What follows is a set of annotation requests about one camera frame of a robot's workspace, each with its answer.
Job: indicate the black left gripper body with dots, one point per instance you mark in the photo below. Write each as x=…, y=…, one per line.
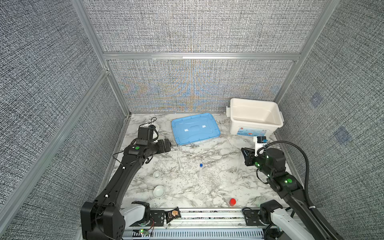
x=158, y=147

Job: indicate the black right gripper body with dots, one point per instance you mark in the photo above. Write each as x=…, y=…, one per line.
x=252, y=160

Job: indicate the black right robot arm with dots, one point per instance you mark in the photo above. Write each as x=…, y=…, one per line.
x=272, y=163

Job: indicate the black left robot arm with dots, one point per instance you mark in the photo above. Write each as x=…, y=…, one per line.
x=120, y=186

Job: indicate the white alarm clock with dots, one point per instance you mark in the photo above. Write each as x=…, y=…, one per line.
x=155, y=130

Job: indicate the small white ceramic dish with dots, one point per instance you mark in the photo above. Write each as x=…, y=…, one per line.
x=157, y=174

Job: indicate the blue plastic bin lid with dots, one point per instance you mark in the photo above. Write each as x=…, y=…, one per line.
x=195, y=128

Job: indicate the white plastic storage bin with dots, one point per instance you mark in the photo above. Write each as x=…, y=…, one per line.
x=253, y=118

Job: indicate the red capped vial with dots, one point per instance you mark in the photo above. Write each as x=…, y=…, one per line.
x=232, y=202

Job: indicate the small circuit board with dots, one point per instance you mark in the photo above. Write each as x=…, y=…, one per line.
x=172, y=215

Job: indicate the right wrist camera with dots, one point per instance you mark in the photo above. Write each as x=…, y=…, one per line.
x=260, y=143

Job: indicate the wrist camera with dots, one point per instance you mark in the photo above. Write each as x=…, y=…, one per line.
x=260, y=143
x=145, y=135

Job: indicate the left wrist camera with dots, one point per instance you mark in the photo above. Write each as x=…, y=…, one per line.
x=145, y=135

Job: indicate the aluminium front rail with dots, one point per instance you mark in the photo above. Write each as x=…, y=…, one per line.
x=140, y=214

